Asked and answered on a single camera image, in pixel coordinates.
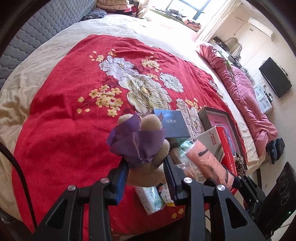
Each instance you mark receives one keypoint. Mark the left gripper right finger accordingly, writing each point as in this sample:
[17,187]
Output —
[229,220]

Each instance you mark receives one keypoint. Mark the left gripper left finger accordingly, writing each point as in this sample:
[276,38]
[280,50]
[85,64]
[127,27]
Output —
[64,220]

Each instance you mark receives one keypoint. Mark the pink cloth roll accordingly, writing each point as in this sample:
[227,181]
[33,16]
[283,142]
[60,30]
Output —
[208,165]

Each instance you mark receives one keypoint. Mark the plastic bag with beige item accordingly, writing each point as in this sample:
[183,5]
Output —
[190,169]

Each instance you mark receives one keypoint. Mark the brown teddy with purple ribbon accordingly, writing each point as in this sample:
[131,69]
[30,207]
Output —
[141,142]

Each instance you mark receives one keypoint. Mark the leopard print scrunchie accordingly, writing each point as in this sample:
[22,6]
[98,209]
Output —
[239,163]

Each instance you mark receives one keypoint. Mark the dark bag on floor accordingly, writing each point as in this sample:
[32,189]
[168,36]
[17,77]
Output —
[275,149]

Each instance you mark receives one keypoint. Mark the pink quilted duvet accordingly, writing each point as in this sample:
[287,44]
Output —
[242,93]

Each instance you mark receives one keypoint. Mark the red cardboard box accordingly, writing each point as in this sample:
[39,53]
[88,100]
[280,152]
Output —
[216,141]

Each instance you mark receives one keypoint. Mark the green tissue packet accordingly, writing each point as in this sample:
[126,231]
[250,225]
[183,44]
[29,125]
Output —
[183,147]

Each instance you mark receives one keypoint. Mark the dark tray with pink base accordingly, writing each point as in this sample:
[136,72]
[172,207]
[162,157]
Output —
[211,117]

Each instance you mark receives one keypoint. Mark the white drawer cabinet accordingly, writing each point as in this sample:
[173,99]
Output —
[263,99]

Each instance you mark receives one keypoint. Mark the dark blue square box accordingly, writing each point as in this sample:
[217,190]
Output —
[173,122]

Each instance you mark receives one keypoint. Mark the red floral blanket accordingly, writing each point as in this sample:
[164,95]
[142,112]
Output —
[63,141]

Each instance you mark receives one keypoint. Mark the white air conditioner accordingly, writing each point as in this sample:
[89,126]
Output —
[263,28]

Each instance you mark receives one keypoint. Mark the beige curtain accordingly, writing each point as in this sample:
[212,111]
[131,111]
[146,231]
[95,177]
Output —
[219,12]

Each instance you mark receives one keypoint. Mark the grey quilted headboard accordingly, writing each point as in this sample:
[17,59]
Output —
[48,21]

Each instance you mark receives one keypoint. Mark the beige bed sheet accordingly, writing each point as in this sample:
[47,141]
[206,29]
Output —
[24,82]

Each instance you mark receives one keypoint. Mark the stack of folded blankets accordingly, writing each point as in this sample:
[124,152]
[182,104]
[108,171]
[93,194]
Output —
[136,8]

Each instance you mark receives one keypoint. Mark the black wall television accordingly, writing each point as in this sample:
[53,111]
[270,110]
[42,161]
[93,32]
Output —
[276,77]

